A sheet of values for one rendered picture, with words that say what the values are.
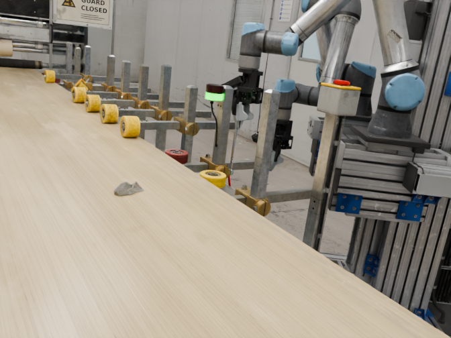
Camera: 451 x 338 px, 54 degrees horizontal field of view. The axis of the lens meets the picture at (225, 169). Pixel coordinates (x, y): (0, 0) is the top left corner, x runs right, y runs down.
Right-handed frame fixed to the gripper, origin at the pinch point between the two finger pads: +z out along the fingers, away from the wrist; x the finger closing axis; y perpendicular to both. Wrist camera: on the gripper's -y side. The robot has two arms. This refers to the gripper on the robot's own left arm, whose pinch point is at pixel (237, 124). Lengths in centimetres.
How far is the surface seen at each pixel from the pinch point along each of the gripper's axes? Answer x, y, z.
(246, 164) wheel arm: 6.3, 2.1, 15.6
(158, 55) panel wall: 550, -616, 3
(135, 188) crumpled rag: -58, 12, 10
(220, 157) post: -9.3, 1.0, 11.3
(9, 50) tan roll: 45, -252, -7
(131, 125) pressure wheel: -21.6, -32.1, 5.1
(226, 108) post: -9.3, 1.3, -6.4
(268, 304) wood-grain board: -74, 63, 12
